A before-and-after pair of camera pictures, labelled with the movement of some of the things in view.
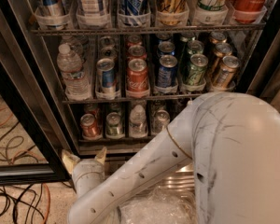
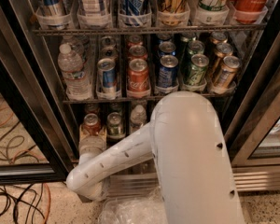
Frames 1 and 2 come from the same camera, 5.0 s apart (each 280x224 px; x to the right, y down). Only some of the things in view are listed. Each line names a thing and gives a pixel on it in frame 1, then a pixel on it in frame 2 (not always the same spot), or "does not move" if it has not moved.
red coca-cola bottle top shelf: (250, 4) does not move
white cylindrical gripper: (88, 166) → (92, 141)
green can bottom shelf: (114, 128) does not move
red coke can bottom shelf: (90, 127) does not move
